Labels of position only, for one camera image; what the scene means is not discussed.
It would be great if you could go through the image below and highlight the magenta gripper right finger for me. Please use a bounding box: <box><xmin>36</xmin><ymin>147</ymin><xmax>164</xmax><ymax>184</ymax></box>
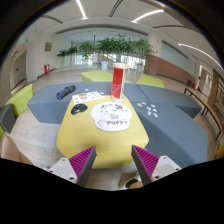
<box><xmin>131</xmin><ymin>145</ymin><xmax>159</xmax><ymax>185</ymax></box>

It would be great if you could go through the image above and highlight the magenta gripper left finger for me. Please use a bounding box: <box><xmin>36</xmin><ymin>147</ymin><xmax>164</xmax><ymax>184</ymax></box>
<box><xmin>69</xmin><ymin>146</ymin><xmax>97</xmax><ymax>187</ymax></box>

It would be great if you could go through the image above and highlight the black computer mouse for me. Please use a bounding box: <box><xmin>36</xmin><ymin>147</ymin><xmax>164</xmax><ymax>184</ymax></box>
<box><xmin>71</xmin><ymin>103</ymin><xmax>88</xmax><ymax>115</ymax></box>

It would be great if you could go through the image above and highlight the white cartoon mouse pad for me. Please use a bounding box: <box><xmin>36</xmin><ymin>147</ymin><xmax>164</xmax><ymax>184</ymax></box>
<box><xmin>91</xmin><ymin>102</ymin><xmax>132</xmax><ymax>132</ymax></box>

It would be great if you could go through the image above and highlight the yellow ottoman seat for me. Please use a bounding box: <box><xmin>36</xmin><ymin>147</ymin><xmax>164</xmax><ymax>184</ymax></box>
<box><xmin>56</xmin><ymin>95</ymin><xmax>149</xmax><ymax>169</ymax></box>

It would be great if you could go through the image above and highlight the grey right sofa block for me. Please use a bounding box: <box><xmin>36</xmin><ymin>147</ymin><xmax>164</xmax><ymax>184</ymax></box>
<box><xmin>124</xmin><ymin>83</ymin><xmax>209</xmax><ymax>168</ymax></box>

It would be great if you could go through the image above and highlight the grey sofa block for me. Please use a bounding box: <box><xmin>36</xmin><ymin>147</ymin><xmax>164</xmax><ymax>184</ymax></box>
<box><xmin>124</xmin><ymin>83</ymin><xmax>209</xmax><ymax>168</ymax></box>
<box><xmin>27</xmin><ymin>82</ymin><xmax>111</xmax><ymax>124</ymax></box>

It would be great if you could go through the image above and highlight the white printed paper sheet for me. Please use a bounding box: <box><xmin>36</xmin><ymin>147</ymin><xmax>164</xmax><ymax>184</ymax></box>
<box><xmin>72</xmin><ymin>91</ymin><xmax>103</xmax><ymax>104</ymax></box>

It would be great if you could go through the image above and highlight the grey left sofa block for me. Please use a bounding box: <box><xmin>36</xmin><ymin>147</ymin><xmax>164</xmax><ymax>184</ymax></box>
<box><xmin>27</xmin><ymin>82</ymin><xmax>111</xmax><ymax>124</ymax></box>

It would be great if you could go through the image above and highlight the green ottoman far right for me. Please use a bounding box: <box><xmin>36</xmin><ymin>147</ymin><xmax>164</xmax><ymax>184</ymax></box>
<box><xmin>136</xmin><ymin>75</ymin><xmax>165</xmax><ymax>88</ymax></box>

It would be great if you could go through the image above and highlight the green ottoman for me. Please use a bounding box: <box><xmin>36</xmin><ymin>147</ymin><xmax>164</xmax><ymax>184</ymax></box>
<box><xmin>81</xmin><ymin>70</ymin><xmax>128</xmax><ymax>83</ymax></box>
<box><xmin>136</xmin><ymin>75</ymin><xmax>165</xmax><ymax>88</ymax></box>

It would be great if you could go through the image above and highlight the wooden bench right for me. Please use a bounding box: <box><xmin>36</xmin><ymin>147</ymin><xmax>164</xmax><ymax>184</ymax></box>
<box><xmin>184</xmin><ymin>87</ymin><xmax>223</xmax><ymax>138</ymax></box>

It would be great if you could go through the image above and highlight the green bench left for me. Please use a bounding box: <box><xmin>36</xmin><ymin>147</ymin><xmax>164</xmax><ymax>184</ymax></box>
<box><xmin>6</xmin><ymin>84</ymin><xmax>33</xmax><ymax>116</ymax></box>

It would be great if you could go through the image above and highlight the green ottoman far centre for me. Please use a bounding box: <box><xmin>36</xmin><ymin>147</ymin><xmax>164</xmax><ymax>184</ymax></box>
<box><xmin>81</xmin><ymin>70</ymin><xmax>128</xmax><ymax>83</ymax></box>

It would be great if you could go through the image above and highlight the grey chair left edge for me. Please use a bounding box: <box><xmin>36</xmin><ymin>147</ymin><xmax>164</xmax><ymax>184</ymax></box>
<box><xmin>0</xmin><ymin>104</ymin><xmax>16</xmax><ymax>133</ymax></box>

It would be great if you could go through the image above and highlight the red cylinder container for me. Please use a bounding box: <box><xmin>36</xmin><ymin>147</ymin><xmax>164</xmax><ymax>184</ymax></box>
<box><xmin>111</xmin><ymin>62</ymin><xmax>129</xmax><ymax>102</ymax></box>

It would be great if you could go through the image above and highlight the red fire extinguisher box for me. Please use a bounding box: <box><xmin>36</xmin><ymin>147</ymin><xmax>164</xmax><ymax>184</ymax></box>
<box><xmin>44</xmin><ymin>64</ymin><xmax>50</xmax><ymax>74</ymax></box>

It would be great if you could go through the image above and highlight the potted plant white pot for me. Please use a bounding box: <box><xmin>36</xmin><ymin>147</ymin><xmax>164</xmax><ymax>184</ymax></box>
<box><xmin>96</xmin><ymin>37</ymin><xmax>116</xmax><ymax>70</ymax></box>

